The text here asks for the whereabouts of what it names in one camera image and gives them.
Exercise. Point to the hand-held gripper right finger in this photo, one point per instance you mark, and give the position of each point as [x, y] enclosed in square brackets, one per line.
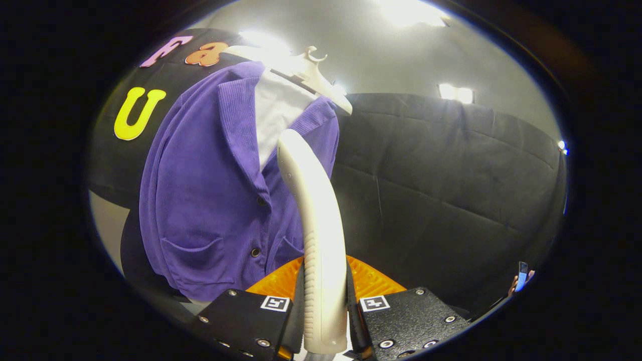
[355, 326]

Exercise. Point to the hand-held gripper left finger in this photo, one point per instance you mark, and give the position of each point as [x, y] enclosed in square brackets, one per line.
[298, 326]

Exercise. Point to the white garment steamer head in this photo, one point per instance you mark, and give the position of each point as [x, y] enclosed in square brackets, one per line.
[321, 225]

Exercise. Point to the white shirt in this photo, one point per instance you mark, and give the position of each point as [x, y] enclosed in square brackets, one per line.
[278, 110]

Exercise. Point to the white clothes hanger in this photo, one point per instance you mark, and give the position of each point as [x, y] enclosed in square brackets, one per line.
[311, 72]

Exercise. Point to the black backdrop cloth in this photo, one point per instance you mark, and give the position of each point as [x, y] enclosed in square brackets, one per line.
[451, 200]

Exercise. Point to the large ceiling light panel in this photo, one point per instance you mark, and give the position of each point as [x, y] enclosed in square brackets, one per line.
[409, 11]

